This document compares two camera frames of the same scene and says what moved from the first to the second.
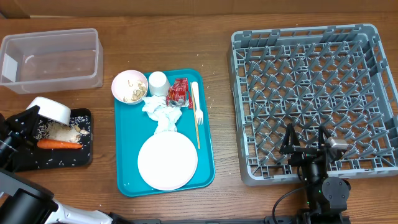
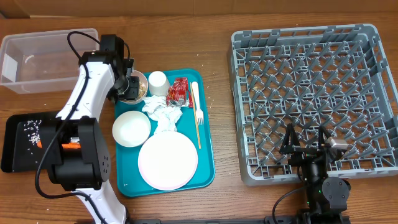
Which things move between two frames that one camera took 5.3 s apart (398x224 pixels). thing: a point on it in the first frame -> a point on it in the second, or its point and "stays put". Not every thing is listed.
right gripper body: (301, 154) stays put
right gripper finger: (323, 130) stays put
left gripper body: (13, 135) -> (126, 88)
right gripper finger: (290, 140) stays put
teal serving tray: (163, 143) stays put
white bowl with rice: (51, 110) -> (131, 128)
